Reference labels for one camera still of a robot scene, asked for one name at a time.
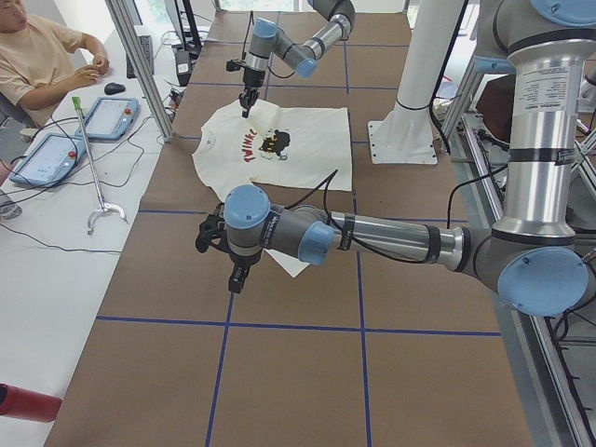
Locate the far blue teach pendant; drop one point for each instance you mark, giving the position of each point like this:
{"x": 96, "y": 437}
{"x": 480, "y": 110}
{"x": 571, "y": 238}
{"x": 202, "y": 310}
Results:
{"x": 110, "y": 118}

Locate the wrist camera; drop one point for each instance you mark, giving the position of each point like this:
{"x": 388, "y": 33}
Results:
{"x": 235, "y": 65}
{"x": 212, "y": 234}

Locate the black computer mouse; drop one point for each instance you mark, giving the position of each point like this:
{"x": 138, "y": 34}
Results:
{"x": 114, "y": 88}

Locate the aluminium frame rack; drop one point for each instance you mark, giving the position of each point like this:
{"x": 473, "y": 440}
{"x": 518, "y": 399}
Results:
{"x": 541, "y": 268}

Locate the blue teach pendant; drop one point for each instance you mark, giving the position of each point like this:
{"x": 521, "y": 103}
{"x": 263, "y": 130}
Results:
{"x": 110, "y": 118}
{"x": 51, "y": 160}

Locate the metal reacher grabber tool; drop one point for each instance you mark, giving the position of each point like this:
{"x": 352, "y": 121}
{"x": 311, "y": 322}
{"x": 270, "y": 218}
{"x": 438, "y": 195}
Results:
{"x": 104, "y": 207}

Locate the seated person beige shirt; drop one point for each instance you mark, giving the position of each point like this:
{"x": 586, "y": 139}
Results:
{"x": 42, "y": 61}

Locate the cream long-sleeve cat shirt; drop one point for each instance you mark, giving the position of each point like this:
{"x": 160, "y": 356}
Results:
{"x": 288, "y": 147}

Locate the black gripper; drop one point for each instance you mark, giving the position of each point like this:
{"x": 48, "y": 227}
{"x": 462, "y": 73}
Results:
{"x": 241, "y": 261}
{"x": 252, "y": 80}

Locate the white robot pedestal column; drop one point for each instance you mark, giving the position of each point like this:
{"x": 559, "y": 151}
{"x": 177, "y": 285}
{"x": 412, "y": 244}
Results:
{"x": 405, "y": 136}

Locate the red cylinder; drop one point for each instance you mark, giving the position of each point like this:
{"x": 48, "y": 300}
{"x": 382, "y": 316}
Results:
{"x": 25, "y": 404}

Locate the near blue teach pendant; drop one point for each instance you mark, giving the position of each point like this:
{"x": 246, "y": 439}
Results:
{"x": 51, "y": 160}

